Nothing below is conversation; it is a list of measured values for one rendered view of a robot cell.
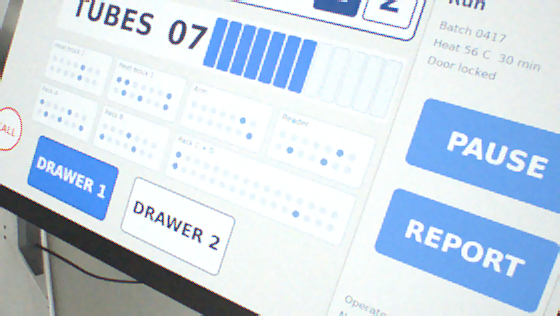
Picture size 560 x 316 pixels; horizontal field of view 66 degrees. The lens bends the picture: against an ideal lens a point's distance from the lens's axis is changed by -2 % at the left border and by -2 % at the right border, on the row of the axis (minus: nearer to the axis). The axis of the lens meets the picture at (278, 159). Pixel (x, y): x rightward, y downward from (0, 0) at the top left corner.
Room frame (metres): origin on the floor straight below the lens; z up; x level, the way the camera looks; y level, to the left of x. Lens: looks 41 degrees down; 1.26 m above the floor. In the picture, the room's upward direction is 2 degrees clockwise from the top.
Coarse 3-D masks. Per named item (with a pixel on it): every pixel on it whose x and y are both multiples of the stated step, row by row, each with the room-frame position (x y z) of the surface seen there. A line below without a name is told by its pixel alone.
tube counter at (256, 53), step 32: (192, 32) 0.31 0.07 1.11; (224, 32) 0.30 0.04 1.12; (256, 32) 0.30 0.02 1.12; (288, 32) 0.29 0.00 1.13; (192, 64) 0.30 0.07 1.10; (224, 64) 0.29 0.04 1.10; (256, 64) 0.28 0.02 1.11; (288, 64) 0.27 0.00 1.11; (320, 64) 0.27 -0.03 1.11; (352, 64) 0.26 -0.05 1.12; (384, 64) 0.26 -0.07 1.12; (320, 96) 0.25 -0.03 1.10; (352, 96) 0.25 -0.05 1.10; (384, 96) 0.24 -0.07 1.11
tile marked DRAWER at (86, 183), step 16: (48, 144) 0.29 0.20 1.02; (64, 144) 0.28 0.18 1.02; (32, 160) 0.28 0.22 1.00; (48, 160) 0.28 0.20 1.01; (64, 160) 0.27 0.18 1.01; (80, 160) 0.27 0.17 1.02; (96, 160) 0.27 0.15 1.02; (32, 176) 0.27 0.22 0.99; (48, 176) 0.27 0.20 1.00; (64, 176) 0.26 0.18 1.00; (80, 176) 0.26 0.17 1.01; (96, 176) 0.26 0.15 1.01; (112, 176) 0.25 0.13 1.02; (48, 192) 0.26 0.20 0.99; (64, 192) 0.25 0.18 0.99; (80, 192) 0.25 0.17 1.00; (96, 192) 0.25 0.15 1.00; (112, 192) 0.24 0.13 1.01; (80, 208) 0.24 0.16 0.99; (96, 208) 0.24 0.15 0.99
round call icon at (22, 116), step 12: (0, 108) 0.33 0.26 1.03; (12, 108) 0.32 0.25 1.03; (0, 120) 0.32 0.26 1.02; (12, 120) 0.31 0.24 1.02; (24, 120) 0.31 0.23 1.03; (0, 132) 0.31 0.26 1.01; (12, 132) 0.31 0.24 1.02; (0, 144) 0.30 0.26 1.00; (12, 144) 0.30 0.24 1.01; (12, 156) 0.29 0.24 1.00
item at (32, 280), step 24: (0, 216) 0.68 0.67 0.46; (0, 240) 0.61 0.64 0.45; (24, 240) 0.70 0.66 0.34; (0, 264) 0.54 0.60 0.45; (24, 264) 0.66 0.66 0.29; (48, 264) 0.81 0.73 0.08; (0, 288) 0.48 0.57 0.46; (24, 288) 0.58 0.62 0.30; (48, 288) 0.71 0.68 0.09; (0, 312) 0.43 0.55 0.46; (24, 312) 0.51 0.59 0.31; (48, 312) 0.62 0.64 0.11
